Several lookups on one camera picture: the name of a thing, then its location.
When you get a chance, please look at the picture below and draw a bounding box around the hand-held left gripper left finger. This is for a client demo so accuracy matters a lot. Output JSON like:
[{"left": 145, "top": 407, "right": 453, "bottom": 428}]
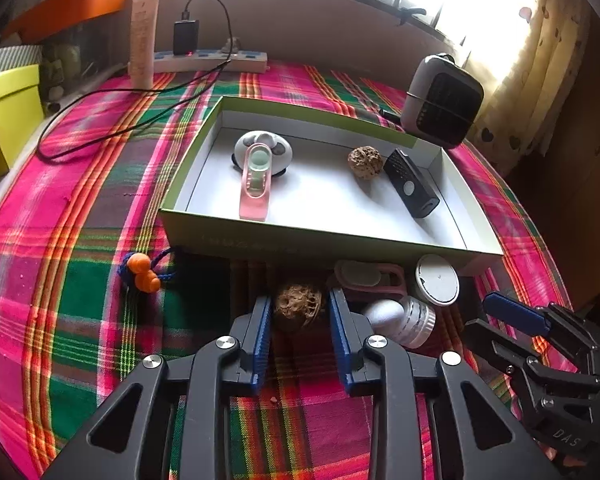
[{"left": 40, "top": 294, "right": 273, "bottom": 480}]

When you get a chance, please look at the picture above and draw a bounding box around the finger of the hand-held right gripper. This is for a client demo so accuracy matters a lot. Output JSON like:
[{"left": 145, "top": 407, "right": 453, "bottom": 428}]
[
  {"left": 482, "top": 291, "right": 600, "bottom": 377},
  {"left": 462, "top": 319, "right": 600, "bottom": 413}
]

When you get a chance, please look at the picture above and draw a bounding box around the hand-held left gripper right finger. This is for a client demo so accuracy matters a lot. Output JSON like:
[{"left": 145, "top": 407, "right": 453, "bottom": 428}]
[{"left": 328, "top": 287, "right": 563, "bottom": 480}]

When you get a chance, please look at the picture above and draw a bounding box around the brown walnut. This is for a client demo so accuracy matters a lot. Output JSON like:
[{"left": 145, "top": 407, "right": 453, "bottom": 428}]
[
  {"left": 272, "top": 282, "right": 326, "bottom": 333},
  {"left": 347, "top": 146, "right": 383, "bottom": 181}
]

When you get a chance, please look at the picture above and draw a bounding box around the pink plastic clip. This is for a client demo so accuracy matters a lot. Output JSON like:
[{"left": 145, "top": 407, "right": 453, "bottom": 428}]
[
  {"left": 239, "top": 142, "right": 273, "bottom": 221},
  {"left": 330, "top": 259, "right": 407, "bottom": 303}
]

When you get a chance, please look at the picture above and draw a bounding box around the white ribbed jar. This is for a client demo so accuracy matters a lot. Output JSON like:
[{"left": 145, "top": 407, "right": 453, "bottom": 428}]
[{"left": 362, "top": 296, "right": 437, "bottom": 350}]

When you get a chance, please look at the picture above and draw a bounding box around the green cup with white lid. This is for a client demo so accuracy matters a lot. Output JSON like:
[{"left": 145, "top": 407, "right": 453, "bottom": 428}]
[{"left": 412, "top": 254, "right": 461, "bottom": 307}]

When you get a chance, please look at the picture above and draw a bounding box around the orange blue keychain toy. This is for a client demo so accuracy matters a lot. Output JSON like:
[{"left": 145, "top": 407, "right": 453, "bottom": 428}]
[{"left": 117, "top": 247, "right": 181, "bottom": 293}]

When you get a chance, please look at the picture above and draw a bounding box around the green white cardboard box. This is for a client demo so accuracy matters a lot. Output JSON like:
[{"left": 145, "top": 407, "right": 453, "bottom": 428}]
[{"left": 159, "top": 95, "right": 505, "bottom": 277}]

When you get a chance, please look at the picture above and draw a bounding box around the black rectangular device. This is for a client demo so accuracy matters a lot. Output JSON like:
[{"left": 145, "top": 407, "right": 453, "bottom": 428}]
[{"left": 383, "top": 148, "right": 441, "bottom": 219}]

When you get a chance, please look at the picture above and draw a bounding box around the white round animal toy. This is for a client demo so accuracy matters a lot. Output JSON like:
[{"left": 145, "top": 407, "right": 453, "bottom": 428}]
[{"left": 232, "top": 130, "right": 294, "bottom": 178}]

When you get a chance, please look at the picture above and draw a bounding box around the plaid tablecloth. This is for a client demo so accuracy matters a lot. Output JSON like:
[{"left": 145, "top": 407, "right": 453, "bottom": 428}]
[{"left": 0, "top": 60, "right": 576, "bottom": 480}]

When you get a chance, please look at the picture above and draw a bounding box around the grey space heater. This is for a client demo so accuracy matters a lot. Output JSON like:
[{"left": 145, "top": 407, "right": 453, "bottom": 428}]
[{"left": 400, "top": 53, "right": 485, "bottom": 150}]

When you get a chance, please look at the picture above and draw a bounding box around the cream heart print curtain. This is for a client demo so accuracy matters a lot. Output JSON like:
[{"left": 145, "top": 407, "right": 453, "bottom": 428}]
[{"left": 460, "top": 0, "right": 600, "bottom": 171}]

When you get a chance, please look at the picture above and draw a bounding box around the white power strip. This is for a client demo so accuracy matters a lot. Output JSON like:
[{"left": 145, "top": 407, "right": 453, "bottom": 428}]
[{"left": 152, "top": 49, "right": 268, "bottom": 73}]

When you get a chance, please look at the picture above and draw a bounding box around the black charger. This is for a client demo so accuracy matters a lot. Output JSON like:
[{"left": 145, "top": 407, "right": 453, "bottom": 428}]
[{"left": 173, "top": 20, "right": 200, "bottom": 56}]

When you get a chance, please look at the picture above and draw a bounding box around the black window latch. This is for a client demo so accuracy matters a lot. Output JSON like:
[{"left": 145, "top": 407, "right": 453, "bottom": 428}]
[{"left": 396, "top": 7, "right": 427, "bottom": 27}]

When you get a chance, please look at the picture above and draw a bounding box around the cream tube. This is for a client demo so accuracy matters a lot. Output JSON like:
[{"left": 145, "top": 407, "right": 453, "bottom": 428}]
[{"left": 129, "top": 0, "right": 161, "bottom": 91}]

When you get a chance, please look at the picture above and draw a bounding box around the yellow box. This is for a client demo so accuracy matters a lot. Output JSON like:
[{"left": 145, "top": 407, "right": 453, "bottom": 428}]
[{"left": 0, "top": 64, "right": 46, "bottom": 188}]

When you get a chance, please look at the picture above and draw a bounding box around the glass tank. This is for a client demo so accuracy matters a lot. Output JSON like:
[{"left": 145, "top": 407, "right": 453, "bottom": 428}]
[{"left": 40, "top": 20, "right": 131, "bottom": 106}]

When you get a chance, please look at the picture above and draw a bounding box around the green white striped box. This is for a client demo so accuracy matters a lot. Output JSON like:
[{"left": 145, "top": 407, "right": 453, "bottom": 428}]
[{"left": 0, "top": 44, "right": 43, "bottom": 81}]

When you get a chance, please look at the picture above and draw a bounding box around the orange box with items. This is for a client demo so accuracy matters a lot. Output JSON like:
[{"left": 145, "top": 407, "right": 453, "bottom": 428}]
[{"left": 0, "top": 0, "right": 131, "bottom": 43}]

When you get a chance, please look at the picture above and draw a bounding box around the black charger cable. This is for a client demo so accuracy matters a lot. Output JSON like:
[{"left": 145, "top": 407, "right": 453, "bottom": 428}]
[{"left": 36, "top": 0, "right": 232, "bottom": 165}]

